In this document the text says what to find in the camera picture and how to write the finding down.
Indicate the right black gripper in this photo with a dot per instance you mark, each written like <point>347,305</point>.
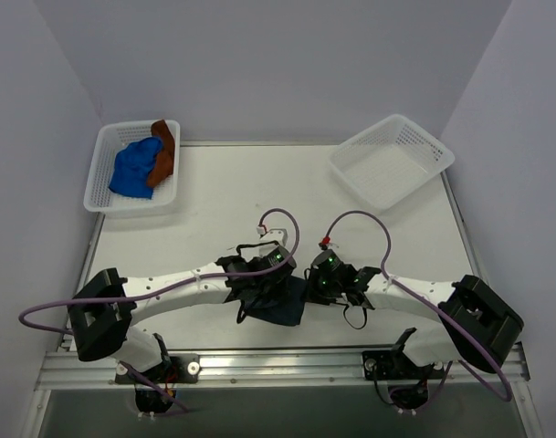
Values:
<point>315,286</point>

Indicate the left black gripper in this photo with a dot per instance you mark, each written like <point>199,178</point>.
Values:
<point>268,283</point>

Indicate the dark navy towel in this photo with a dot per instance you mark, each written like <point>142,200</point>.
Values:
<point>287,313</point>

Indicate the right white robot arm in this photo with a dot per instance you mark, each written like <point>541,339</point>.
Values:
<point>472,323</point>

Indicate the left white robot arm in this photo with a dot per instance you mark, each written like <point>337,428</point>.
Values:
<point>106,312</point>

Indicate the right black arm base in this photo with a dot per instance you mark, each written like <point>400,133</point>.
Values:
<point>398,382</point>

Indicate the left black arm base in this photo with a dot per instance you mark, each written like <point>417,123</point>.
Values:
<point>159,378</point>

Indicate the right white plastic basket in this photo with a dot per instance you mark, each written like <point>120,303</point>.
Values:
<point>389,161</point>

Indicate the white plastic basket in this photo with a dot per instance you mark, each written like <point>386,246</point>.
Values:
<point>389,161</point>
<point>111,139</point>

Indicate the brown towel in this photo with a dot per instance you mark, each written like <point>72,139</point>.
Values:
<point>164,163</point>

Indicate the bright blue towel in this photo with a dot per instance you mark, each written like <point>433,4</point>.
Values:
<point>132,167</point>

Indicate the left white plastic basket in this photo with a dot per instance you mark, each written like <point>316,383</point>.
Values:
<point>111,139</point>

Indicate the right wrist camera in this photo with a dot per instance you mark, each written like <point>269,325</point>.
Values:
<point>326,244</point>

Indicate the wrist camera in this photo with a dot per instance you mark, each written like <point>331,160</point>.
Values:
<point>326,244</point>
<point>270,239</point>

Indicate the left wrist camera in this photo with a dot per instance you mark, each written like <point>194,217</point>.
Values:
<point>270,239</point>

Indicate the aluminium front rail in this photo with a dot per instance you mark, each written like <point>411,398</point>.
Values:
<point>222,368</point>

